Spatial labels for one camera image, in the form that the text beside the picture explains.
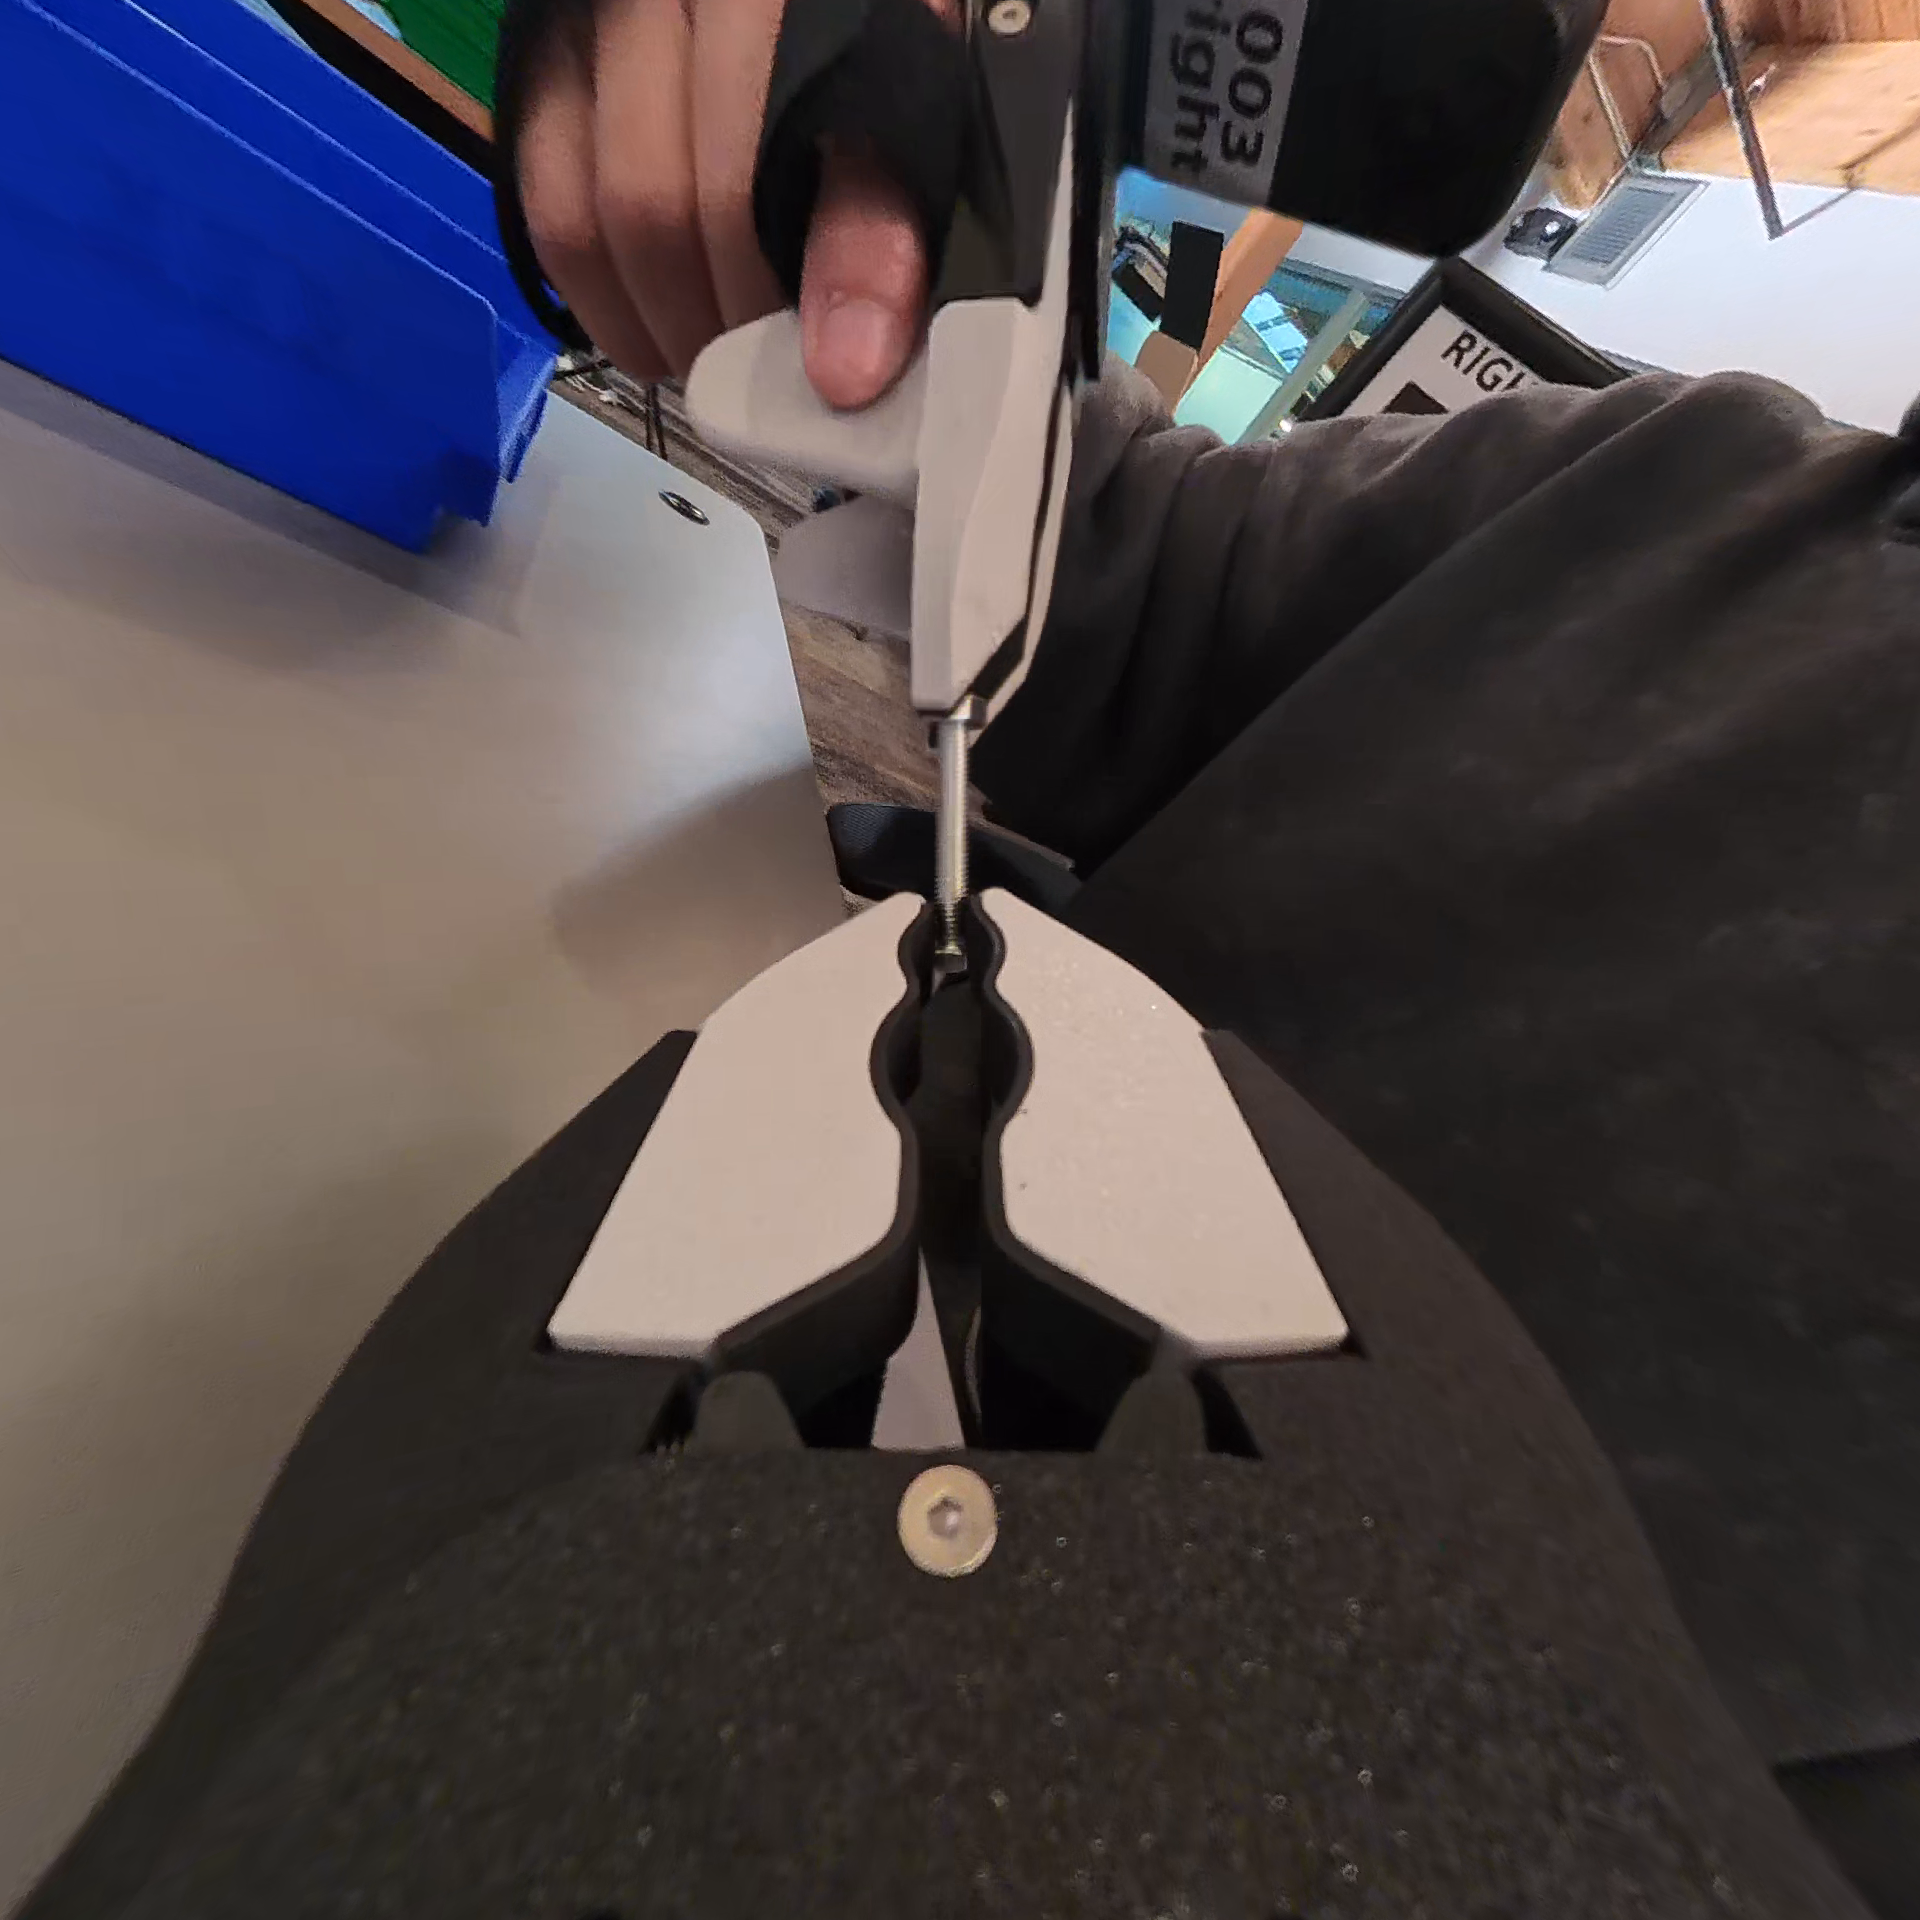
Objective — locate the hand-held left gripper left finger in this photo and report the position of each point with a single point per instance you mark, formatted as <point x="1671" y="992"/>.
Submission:
<point x="732" y="1188"/>

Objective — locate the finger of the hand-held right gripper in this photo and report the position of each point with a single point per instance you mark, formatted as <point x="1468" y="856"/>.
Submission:
<point x="978" y="477"/>

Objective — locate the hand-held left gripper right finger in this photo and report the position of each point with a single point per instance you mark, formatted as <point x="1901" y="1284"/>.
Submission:
<point x="1185" y="1188"/>

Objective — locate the silver bolt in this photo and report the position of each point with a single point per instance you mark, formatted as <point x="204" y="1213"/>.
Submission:
<point x="953" y="843"/>

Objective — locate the blue plastic bin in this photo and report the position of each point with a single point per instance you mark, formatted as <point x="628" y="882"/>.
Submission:
<point x="248" y="273"/>

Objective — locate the metal desk grommet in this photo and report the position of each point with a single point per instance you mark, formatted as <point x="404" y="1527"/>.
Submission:
<point x="692" y="508"/>

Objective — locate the grey desk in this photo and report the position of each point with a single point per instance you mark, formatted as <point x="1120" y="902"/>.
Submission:
<point x="305" y="992"/>

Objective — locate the person's right hand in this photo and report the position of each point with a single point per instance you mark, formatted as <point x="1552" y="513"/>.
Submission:
<point x="628" y="182"/>

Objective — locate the black white marker board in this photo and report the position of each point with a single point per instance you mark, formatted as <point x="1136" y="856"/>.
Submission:
<point x="1473" y="353"/>

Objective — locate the person's dark clothing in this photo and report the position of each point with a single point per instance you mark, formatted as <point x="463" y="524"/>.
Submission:
<point x="1559" y="1047"/>

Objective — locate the green crate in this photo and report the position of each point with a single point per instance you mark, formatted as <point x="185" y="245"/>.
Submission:
<point x="451" y="37"/>

